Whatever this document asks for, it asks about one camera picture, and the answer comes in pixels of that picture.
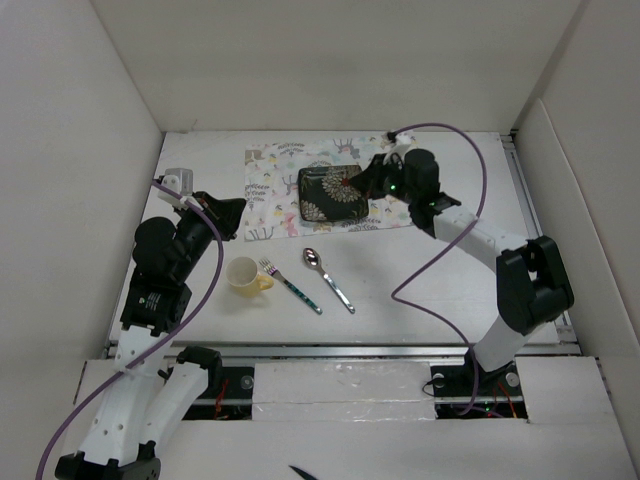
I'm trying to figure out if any spoon with teal handle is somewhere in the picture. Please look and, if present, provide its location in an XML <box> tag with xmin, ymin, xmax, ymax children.
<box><xmin>302</xmin><ymin>247</ymin><xmax>356</xmax><ymax>314</ymax></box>

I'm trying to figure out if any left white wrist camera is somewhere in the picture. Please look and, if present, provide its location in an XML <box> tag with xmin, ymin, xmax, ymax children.
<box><xmin>153</xmin><ymin>168</ymin><xmax>194</xmax><ymax>210</ymax></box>

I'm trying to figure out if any aluminium rail frame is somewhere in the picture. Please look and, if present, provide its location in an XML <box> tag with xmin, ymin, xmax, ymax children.
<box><xmin>102</xmin><ymin>130</ymin><xmax>581</xmax><ymax>361</ymax></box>

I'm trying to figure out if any fork with teal handle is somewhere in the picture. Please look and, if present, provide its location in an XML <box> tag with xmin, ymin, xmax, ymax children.
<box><xmin>259</xmin><ymin>257</ymin><xmax>323</xmax><ymax>315</ymax></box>

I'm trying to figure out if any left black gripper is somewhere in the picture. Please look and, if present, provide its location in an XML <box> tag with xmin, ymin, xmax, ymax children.
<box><xmin>172</xmin><ymin>191</ymin><xmax>245</xmax><ymax>281</ymax></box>

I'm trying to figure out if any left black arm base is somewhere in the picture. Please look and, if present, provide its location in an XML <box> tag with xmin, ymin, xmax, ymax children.
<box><xmin>183</xmin><ymin>366</ymin><xmax>255</xmax><ymax>421</ymax></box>

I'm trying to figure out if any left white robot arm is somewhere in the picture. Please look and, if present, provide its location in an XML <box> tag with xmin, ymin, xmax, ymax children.
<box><xmin>54</xmin><ymin>191</ymin><xmax>246</xmax><ymax>479</ymax></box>

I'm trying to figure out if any white floral cloth napkin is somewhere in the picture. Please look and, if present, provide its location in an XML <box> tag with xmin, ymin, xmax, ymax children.
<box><xmin>244</xmin><ymin>135</ymin><xmax>411</xmax><ymax>241</ymax></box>

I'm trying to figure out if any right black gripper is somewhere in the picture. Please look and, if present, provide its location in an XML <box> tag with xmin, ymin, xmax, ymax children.
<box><xmin>347</xmin><ymin>153</ymin><xmax>417</xmax><ymax>205</ymax></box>

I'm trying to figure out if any yellow ceramic mug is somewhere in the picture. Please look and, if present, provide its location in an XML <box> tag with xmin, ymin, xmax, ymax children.
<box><xmin>225</xmin><ymin>257</ymin><xmax>274</xmax><ymax>298</ymax></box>

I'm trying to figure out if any black floral square plate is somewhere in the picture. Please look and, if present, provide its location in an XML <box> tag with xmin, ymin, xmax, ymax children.
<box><xmin>297</xmin><ymin>165</ymin><xmax>369</xmax><ymax>222</ymax></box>

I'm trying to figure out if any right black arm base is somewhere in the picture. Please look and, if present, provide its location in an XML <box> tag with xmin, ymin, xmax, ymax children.
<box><xmin>423</xmin><ymin>361</ymin><xmax>528</xmax><ymax>420</ymax></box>

